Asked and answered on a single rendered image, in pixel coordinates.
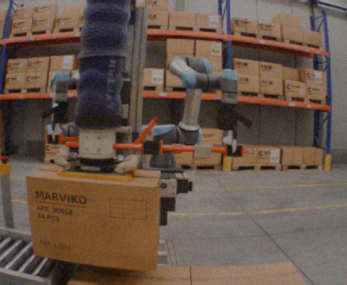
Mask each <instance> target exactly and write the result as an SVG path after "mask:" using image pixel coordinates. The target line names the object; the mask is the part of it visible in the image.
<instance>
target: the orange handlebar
mask: <svg viewBox="0 0 347 285"><path fill-rule="evenodd" d="M61 141H68V142H66V143H65V146H66V147H68V148H79V147H80V138H79V137H61ZM113 149H130V150H142V144H139V145H132V143H116V144H113ZM194 150H195V148H194V146H184V144H172V145H162V151H172V153H184V152H194ZM210 151H211V153H225V148H224V147H211V150H210Z"/></svg>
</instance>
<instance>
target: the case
mask: <svg viewBox="0 0 347 285"><path fill-rule="evenodd" d="M61 169H63V167H59V166H57V165H53V164H48V165H46V166H44V167H43V168H40V169H39V170H35V171H34V172H32V173H30V174H29V175H27V176H26V177H25V179H26V191H27V203H28V211H29V220H30V227H31V240H32V246H33V252H34V255H37V256H41V257H44V258H49V259H56V260H62V261H69V262H75V263H77V264H84V265H97V266H102V267H111V268H118V269H126V270H140V271H156V269H157V264H158V258H159V257H158V253H159V246H160V178H161V171H160V170H137V171H136V173H135V174H134V175H132V178H131V180H130V182H122V181H102V180H99V179H81V178H80V177H62V176H56V172H58V171H59V170H61Z"/></svg>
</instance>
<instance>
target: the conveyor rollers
mask: <svg viewBox="0 0 347 285"><path fill-rule="evenodd" d="M1 241H2V237H0V242H1ZM11 243H13V240H12V238H10V237H6V239H4V240H3V241H2V242H1V243H0V254H1V252H2V253H3V254H1V255H0V268H1V267H2V266H3V264H4V263H6V262H7V260H9V259H10V258H11V256H12V257H13V255H14V254H16V252H17V251H18V250H19V249H21V247H22V246H24V243H23V241H22V240H20V239H19V240H17V242H15V243H13V245H12V246H10V248H8V250H6V251H5V252H3V251H4V250H5V249H6V248H7V247H8V246H9V245H10V244H11ZM31 251H33V246H32V242H29V244H27V245H26V246H25V247H24V248H23V249H22V250H21V251H20V252H19V253H18V254H17V255H16V256H15V257H14V258H13V259H12V260H11V261H9V263H8V264H7V265H6V266H5V267H4V269H9V270H11V271H13V270H15V269H16V268H17V266H18V265H19V264H20V263H21V262H22V261H23V260H24V259H25V257H26V256H28V255H29V254H30V253H31ZM40 259H41V256H37V255H34V254H32V255H31V257H30V258H29V259H28V260H27V261H26V262H25V263H24V264H23V265H22V266H21V267H20V268H19V270H18V272H23V273H25V274H28V272H29V271H30V270H31V268H33V267H34V265H35V264H36V263H37V262H38V261H39V260H40ZM54 260H55V259H49V258H45V259H44V260H43V262H42V263H41V264H40V265H39V266H38V267H37V268H36V269H35V270H34V272H33V273H32V274H31V275H33V276H37V277H42V276H43V274H44V273H45V272H46V271H47V270H48V268H49V266H50V265H51V264H52V263H53V262H54Z"/></svg>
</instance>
